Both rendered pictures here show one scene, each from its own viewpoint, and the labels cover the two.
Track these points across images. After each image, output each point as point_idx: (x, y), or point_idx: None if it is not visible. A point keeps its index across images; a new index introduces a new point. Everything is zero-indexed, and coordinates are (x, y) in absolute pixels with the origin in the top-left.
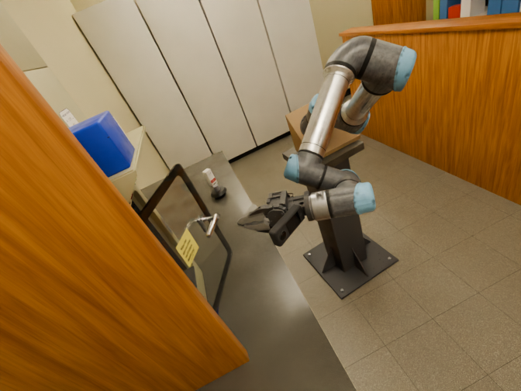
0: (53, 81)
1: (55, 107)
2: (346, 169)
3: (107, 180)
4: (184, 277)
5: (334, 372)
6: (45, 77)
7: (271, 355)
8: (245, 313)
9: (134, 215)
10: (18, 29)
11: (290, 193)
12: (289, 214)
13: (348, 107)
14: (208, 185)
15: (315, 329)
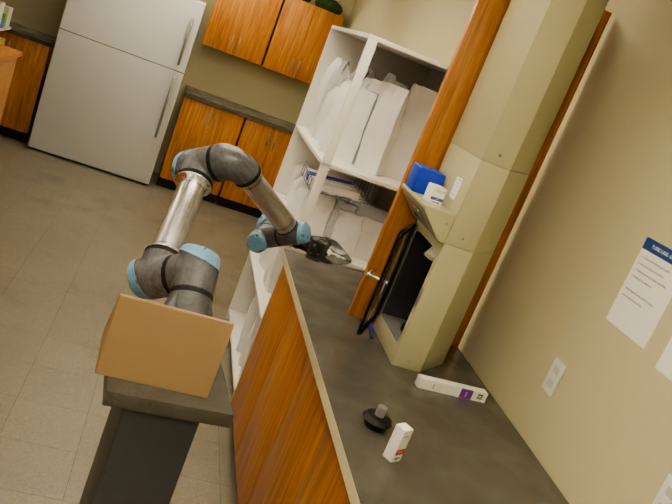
0: (473, 165)
1: (459, 172)
2: (256, 232)
3: (405, 175)
4: (381, 233)
5: (300, 287)
6: (472, 161)
7: (333, 306)
8: (347, 324)
9: (398, 192)
10: (489, 136)
11: (308, 242)
12: (316, 236)
13: (185, 241)
14: (402, 463)
15: (301, 297)
